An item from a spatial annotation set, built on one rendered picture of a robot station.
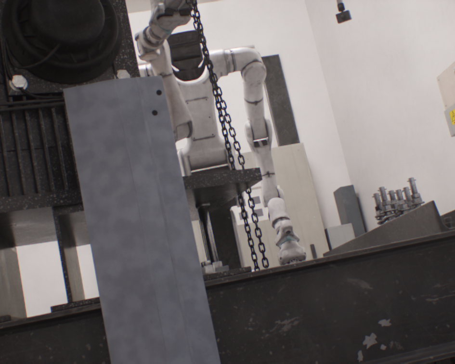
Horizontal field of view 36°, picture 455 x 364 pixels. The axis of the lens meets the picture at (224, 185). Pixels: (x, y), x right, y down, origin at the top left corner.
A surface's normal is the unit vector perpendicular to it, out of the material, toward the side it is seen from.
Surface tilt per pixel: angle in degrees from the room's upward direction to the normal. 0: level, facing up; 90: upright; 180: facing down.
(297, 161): 90
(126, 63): 90
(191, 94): 114
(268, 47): 90
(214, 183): 90
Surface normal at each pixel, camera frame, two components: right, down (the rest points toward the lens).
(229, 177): 0.37, -0.26
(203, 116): 0.12, 0.21
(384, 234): -0.97, 0.18
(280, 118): 0.12, -0.22
